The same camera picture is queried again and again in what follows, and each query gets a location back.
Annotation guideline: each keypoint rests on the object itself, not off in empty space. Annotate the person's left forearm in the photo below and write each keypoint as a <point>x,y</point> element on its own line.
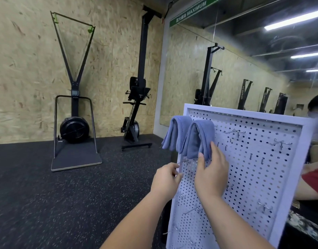
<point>135,225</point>

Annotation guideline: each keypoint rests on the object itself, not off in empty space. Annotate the black upright exercise machine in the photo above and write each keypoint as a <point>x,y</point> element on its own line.
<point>132,121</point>

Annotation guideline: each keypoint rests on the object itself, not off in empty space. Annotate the plain blue towel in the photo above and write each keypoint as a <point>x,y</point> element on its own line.
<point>175,132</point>
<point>198,136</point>

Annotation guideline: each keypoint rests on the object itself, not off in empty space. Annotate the black ski trainer wooden-edged platform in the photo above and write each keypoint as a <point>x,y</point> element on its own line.
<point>74,129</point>

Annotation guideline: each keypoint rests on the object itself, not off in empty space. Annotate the green wall sign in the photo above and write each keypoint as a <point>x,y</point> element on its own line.
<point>195,10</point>

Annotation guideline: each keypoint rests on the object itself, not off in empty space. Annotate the white perforated metal rack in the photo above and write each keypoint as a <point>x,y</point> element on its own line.
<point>255,168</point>

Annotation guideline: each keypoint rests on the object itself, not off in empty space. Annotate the person's left hand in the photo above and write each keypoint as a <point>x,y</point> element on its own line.
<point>167,184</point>

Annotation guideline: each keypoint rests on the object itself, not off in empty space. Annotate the person's right forearm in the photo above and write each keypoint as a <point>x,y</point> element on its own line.
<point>234,228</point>

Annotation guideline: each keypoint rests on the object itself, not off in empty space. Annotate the person's right hand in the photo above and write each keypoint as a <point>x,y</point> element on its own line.
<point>213,176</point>

